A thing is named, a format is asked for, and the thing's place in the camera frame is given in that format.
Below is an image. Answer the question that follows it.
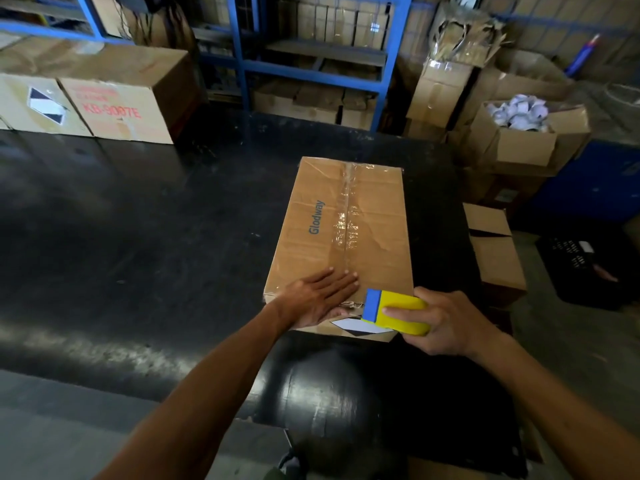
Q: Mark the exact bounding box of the small brown cardboard box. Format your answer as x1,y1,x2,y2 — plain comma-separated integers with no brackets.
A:
462,202,528,294

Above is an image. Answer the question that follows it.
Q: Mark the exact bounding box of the blue and red tube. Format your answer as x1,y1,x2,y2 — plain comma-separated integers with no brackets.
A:
565,34,601,78

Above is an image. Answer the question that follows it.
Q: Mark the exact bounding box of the large plain cardboard box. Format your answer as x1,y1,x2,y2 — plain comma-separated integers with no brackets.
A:
457,47,575,126

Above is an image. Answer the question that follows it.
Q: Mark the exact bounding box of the person's left hand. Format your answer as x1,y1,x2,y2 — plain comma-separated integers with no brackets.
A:
273,267,360,330

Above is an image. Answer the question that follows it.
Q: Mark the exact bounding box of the person's right hand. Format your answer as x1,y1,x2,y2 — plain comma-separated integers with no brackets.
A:
382,287,498,358

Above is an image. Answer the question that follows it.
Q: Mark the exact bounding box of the black plastic crate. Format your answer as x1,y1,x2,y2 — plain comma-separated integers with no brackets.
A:
535,234,636,311

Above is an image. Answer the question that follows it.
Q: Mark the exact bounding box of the blue metal shelving rack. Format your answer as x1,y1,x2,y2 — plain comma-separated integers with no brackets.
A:
0,0,414,133

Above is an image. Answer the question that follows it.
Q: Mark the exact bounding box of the cardboard box with diamond label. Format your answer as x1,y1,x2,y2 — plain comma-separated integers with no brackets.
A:
0,37,93,138

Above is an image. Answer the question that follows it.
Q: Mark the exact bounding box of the person's left forearm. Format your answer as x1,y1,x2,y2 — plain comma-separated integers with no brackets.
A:
92,299,293,480

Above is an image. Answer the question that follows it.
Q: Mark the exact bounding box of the yellow and blue tape dispenser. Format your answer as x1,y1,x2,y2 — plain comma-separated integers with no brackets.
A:
361,289,432,337

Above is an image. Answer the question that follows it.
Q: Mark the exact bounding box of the row of boxes on shelf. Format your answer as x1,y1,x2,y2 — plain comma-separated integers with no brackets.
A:
277,0,391,50

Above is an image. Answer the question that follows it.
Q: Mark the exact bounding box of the large red-printed cardboard box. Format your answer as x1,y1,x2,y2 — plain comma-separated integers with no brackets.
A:
57,44,201,145

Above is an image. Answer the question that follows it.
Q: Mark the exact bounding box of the bundle of flattened cardboard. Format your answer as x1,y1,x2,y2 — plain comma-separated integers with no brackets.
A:
430,4,507,68

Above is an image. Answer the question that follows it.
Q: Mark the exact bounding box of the pile of white paper rolls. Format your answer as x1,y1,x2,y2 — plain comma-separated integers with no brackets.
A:
486,94,551,133

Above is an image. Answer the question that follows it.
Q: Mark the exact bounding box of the open box of white rolls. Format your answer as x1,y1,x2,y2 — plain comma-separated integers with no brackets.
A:
467,99,592,176

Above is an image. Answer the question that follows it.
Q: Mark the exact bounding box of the person's right forearm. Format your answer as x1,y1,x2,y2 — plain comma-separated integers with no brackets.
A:
462,329,640,480

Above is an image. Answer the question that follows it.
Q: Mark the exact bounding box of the blue bin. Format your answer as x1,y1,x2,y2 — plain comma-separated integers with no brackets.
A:
531,140,640,223

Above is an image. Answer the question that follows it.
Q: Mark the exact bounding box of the tall taped cardboard box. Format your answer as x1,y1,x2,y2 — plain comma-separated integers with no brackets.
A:
406,59,476,129

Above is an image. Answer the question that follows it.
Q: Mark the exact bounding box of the taped brown cardboard box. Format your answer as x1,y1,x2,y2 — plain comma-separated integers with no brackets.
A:
263,156,415,343

